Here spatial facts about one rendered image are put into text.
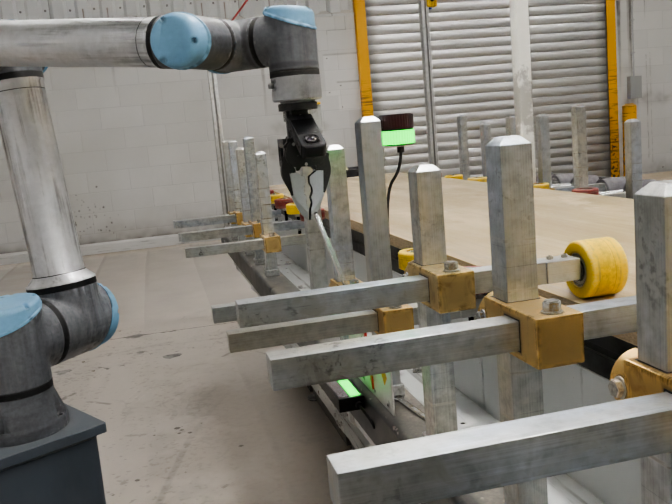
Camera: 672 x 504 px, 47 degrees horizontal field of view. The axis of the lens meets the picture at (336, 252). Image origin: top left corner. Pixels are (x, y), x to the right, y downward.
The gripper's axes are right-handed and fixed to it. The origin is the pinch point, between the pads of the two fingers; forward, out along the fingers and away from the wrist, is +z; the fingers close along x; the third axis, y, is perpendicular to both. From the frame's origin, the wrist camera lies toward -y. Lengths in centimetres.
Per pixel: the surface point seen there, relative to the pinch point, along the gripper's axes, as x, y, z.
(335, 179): -7.3, 8.3, -5.1
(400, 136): -12.3, -18.0, -12.8
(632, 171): -115, 70, 6
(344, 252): -7.9, 8.3, 9.3
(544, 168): -116, 125, 7
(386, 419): -4.2, -25.1, 31.3
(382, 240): -8.4, -16.7, 3.9
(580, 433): 3, -95, 5
